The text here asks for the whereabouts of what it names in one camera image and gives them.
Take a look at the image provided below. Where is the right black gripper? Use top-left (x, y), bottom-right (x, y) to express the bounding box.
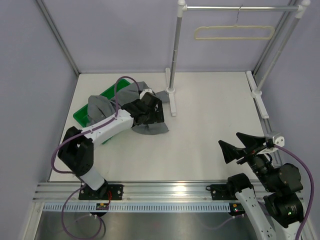
top-left (218, 131), bottom-right (277, 191)

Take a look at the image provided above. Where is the green plastic tray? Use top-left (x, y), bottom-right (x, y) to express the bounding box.
top-left (73, 78), bottom-right (131, 128)

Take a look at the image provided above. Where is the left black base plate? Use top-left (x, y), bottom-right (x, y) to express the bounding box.
top-left (78, 184), bottom-right (124, 201)

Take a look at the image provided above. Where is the cream hanger with metal hook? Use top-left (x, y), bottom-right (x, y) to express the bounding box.
top-left (193, 5), bottom-right (275, 41)

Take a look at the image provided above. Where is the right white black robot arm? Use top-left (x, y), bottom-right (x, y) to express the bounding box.
top-left (218, 132), bottom-right (304, 240)

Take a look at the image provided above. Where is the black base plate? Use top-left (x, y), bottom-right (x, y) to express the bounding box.
top-left (205, 183), bottom-right (237, 201)
top-left (78, 184), bottom-right (124, 201)

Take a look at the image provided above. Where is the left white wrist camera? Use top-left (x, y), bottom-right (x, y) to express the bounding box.
top-left (139, 88), bottom-right (154, 99)

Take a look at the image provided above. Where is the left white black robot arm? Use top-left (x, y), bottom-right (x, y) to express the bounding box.
top-left (57, 90), bottom-right (165, 200)

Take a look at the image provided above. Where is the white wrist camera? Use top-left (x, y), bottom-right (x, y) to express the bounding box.
top-left (263, 131), bottom-right (285, 154)
top-left (139, 88), bottom-right (154, 99)

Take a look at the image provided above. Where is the aluminium mounting rail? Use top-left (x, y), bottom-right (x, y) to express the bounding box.
top-left (32, 181), bottom-right (301, 202)

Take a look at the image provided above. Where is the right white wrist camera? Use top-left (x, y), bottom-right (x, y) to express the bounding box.
top-left (263, 131), bottom-right (285, 154)

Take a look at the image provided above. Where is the aluminium frame post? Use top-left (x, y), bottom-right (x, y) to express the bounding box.
top-left (252, 11), bottom-right (291, 77)
top-left (34, 0), bottom-right (81, 77)

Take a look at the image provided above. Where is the metal clothes rack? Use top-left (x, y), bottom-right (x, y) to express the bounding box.
top-left (165, 0), bottom-right (311, 120)

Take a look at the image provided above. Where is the aluminium frame post left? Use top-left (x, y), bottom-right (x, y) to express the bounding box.
top-left (34, 0), bottom-right (81, 77)

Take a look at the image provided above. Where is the white slotted cable duct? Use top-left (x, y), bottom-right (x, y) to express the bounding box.
top-left (43, 202), bottom-right (232, 213)

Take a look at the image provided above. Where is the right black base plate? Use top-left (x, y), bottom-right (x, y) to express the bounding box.
top-left (205, 183), bottom-right (237, 201)

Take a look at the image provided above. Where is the aluminium frame post right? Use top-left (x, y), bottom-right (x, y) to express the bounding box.
top-left (252, 11), bottom-right (291, 77)

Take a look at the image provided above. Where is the grey button-up shirt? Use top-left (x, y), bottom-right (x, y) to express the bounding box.
top-left (86, 81), bottom-right (169, 135)

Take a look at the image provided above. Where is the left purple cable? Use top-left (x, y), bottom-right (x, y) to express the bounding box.
top-left (50, 76), bottom-right (142, 238)

